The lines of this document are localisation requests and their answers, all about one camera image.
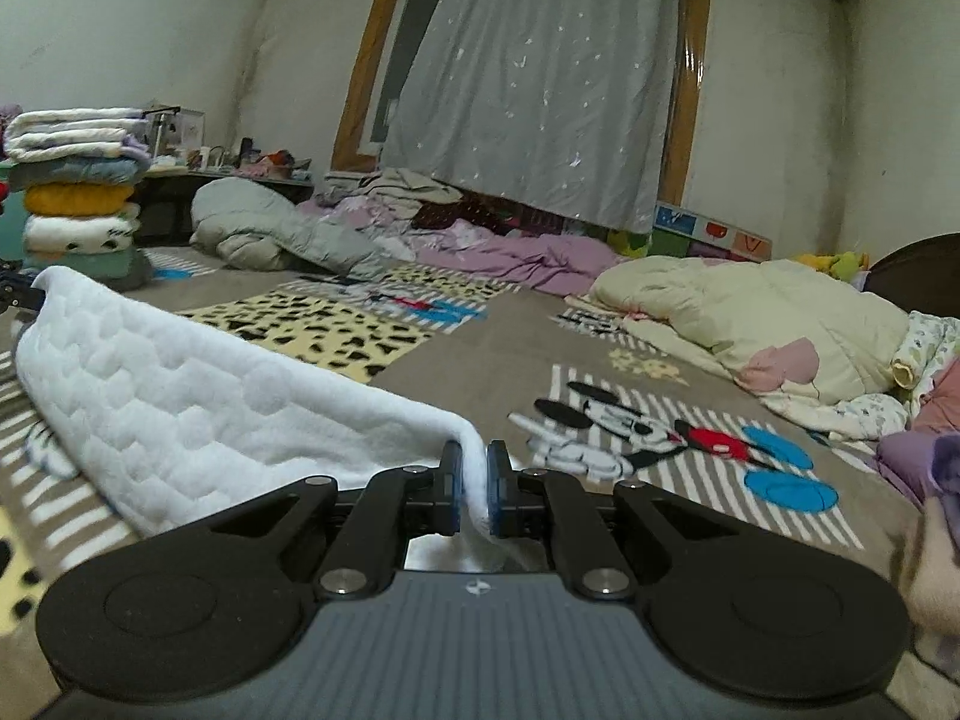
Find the white quilted fleece garment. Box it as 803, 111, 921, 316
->
14, 266, 542, 572

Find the purple crumpled bedding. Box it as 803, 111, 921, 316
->
301, 193, 623, 298

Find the colourful alphabet play fence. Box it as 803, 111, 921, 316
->
605, 203, 773, 262

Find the cream yellow quilt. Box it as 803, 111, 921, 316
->
589, 255, 908, 405

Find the grey green puffer jacket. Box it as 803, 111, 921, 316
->
190, 177, 394, 281

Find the green folded garment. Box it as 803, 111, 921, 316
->
25, 247, 153, 293

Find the yellow plush toy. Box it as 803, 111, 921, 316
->
794, 252, 869, 283

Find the low dark side table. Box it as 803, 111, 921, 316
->
130, 164, 317, 249

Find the white spotted folded garment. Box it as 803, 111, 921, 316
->
23, 215, 140, 254

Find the grey star curtain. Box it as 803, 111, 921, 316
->
381, 0, 679, 232

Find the blue grey folded garment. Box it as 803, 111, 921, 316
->
8, 158, 149, 192

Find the mustard yellow folded sweater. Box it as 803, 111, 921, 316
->
23, 184, 133, 218

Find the white quilted folded garment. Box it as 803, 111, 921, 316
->
3, 107, 151, 166

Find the wooden window frame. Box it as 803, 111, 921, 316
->
331, 0, 711, 206

